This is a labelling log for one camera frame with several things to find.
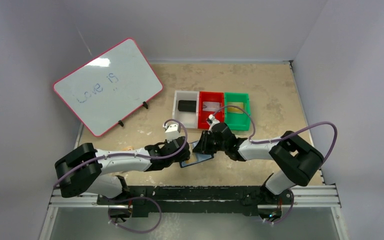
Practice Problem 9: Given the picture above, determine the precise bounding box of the green plastic bin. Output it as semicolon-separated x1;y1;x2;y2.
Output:
224;92;251;131

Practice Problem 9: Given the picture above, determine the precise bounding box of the blue leather card holder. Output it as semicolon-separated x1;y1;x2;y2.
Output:
179;141;214;168

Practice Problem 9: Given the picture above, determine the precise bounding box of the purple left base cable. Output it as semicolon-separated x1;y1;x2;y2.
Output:
107;194;164;234

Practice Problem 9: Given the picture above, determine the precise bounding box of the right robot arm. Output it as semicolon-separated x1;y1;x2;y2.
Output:
192;122;324;204

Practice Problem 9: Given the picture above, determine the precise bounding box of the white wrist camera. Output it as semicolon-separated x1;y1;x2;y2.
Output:
163;122;181;143
206;114;220;130

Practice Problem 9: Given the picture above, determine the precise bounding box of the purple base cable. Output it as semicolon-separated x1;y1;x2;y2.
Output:
107;194;164;234
262;190;296;227

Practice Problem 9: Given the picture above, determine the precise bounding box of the white plastic bin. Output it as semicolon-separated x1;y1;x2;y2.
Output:
172;90;200;129

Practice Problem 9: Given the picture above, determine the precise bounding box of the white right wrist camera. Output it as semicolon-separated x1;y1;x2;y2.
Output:
206;114;220;130

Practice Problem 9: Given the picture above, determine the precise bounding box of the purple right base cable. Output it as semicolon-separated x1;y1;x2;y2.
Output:
262;190;296;227

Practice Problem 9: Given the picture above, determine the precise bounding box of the gold credit card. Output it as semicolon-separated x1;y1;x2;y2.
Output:
227;102;245;114

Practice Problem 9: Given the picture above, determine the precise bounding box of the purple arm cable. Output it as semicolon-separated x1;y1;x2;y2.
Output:
52;118;189;190
208;105;339;167

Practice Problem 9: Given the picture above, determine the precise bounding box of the black card in bin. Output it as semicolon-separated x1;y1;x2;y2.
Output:
177;99;197;113

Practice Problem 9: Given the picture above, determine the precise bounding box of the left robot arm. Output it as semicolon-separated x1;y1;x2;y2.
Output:
53;136;190;205

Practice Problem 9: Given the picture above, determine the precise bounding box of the pink framed whiteboard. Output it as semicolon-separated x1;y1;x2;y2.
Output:
53;38;164;137

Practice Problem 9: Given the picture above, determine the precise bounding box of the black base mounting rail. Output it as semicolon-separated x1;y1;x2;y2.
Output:
97;185;293;218

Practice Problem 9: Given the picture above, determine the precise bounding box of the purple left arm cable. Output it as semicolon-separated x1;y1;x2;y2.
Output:
52;118;189;190

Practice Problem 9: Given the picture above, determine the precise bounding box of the aluminium frame rail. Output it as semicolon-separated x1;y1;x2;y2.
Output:
40;185;349;240

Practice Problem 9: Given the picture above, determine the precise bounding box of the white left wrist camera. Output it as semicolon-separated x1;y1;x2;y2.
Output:
163;122;181;143

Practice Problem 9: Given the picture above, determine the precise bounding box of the silver credit card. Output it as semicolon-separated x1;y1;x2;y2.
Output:
202;101;221;112

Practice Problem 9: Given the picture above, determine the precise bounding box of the red plastic bin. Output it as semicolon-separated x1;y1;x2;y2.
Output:
197;91;225;130

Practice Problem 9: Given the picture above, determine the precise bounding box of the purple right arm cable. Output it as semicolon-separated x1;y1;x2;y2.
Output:
208;105;339;167

